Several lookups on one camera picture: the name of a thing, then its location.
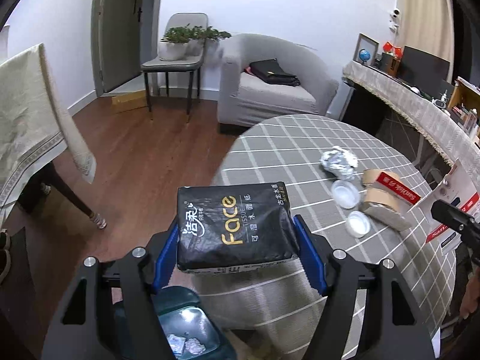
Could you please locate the framed picture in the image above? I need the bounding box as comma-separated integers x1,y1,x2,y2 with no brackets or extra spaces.
353,33,379,66

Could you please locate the grey armchair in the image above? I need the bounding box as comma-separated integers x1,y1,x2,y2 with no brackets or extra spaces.
217,33,339,127

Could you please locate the wooden shelf box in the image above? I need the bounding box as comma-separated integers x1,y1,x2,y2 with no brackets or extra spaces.
447,76,479,141

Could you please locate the beige tablecloth on left table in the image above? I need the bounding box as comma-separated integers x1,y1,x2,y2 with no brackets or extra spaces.
1,43,97,221

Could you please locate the black handbag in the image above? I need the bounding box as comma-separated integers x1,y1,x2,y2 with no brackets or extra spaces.
244,59,300,87

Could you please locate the grey dining chair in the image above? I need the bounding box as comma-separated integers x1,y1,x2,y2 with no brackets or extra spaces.
141,13,208,120

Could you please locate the crumpled silver foil ball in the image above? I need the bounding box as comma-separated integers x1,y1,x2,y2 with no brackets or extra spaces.
320,145,359,180

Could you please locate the black Face tissue pack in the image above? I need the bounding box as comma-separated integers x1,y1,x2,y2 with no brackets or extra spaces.
176,181,299,274

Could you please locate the black monitor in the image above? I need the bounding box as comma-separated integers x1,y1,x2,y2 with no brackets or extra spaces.
396,46,450,96

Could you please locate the brown tape roll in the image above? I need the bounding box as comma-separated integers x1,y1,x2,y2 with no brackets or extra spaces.
360,186,409,215
361,169,401,187

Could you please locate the grey door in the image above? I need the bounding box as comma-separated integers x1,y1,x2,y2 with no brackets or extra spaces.
91,0,160,97

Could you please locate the brown tape roll rear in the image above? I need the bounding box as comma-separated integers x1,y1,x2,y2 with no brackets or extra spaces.
361,169,401,187

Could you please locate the white plastic lid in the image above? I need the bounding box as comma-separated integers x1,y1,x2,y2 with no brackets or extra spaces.
346,211,371,238

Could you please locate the beige lace sideboard runner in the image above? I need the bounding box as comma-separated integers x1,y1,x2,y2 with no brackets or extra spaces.
343,61,479,172

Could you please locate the white security camera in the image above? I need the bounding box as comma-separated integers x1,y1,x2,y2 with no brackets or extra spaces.
389,8,400,33

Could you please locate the teal trash bin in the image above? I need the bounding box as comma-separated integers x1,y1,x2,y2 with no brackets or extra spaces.
151,286,238,359

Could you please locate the brown tape roll front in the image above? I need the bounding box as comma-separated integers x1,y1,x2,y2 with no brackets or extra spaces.
360,186,409,215

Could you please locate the grey checked tablecloth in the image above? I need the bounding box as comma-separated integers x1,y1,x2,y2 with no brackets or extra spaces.
192,115,456,359

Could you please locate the dark wooden table leg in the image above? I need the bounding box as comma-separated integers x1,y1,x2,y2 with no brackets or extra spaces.
41,162,107,229

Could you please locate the red SanDisk cardboard box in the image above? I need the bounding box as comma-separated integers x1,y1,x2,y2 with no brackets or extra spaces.
362,180,422,232

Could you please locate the potted green plant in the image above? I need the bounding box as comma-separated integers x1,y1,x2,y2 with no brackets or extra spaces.
158,24,232,61

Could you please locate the clear plastic lid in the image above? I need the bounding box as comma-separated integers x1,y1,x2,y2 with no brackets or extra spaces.
330,180,360,210

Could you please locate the SanDisk blister package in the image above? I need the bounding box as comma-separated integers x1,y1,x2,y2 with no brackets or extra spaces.
418,158,479,255

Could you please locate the small blue globe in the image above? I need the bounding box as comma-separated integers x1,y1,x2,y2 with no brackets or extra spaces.
358,48,371,65

